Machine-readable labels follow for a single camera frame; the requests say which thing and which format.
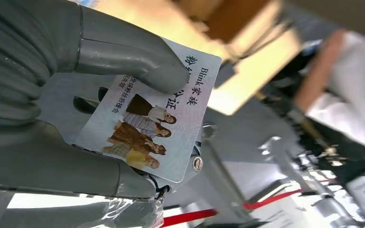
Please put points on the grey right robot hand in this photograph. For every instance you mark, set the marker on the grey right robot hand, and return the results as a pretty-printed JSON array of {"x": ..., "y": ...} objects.
[{"x": 44, "y": 163}]

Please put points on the wooden card organizer box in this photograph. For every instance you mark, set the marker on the wooden card organizer box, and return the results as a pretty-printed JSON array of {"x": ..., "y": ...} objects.
[{"x": 233, "y": 25}]

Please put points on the person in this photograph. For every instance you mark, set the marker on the person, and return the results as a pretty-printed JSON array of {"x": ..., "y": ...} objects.
[{"x": 352, "y": 94}]

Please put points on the red floor tape line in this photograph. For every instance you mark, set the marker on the red floor tape line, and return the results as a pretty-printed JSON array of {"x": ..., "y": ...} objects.
[{"x": 188, "y": 217}]

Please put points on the small black square box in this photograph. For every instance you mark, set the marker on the small black square box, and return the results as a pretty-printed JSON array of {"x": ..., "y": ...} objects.
[{"x": 225, "y": 74}]

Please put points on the grey laptop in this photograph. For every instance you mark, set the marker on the grey laptop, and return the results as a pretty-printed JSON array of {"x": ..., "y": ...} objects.
[{"x": 343, "y": 12}]

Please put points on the chrome stanchion post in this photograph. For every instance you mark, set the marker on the chrome stanchion post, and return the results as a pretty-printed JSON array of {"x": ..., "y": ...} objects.
[{"x": 208, "y": 131}]

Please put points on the silver metal frame stand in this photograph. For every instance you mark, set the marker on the silver metal frame stand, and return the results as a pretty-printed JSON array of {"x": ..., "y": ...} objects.
[{"x": 280, "y": 157}]

